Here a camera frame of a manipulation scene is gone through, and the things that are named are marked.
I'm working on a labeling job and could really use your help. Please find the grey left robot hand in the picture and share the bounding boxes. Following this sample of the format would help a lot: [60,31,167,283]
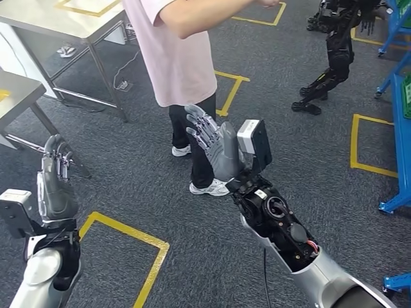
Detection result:
[36,134,79,223]

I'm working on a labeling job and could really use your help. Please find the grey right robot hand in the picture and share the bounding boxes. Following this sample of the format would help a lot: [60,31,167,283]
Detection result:
[184,104,247,183]

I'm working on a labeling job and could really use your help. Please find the white panel sheet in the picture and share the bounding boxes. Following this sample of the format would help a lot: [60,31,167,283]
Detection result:
[0,23,59,99]

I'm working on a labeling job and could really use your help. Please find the green plastic crate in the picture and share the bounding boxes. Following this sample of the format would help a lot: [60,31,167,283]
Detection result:
[402,74,411,119]

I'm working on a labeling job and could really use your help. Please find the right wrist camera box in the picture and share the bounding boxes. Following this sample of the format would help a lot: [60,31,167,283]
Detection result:
[236,119,273,174]

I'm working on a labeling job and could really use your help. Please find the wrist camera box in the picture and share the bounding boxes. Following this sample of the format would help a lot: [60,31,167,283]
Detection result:
[0,189,35,239]
[236,119,273,174]

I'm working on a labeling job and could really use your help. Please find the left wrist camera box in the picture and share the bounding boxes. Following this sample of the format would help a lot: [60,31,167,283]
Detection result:
[0,189,35,239]

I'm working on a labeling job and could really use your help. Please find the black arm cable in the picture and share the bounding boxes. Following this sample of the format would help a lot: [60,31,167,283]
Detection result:
[263,248,273,308]

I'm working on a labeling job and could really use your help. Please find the yellow table tape frame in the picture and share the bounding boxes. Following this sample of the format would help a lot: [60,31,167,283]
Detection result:
[54,0,121,18]

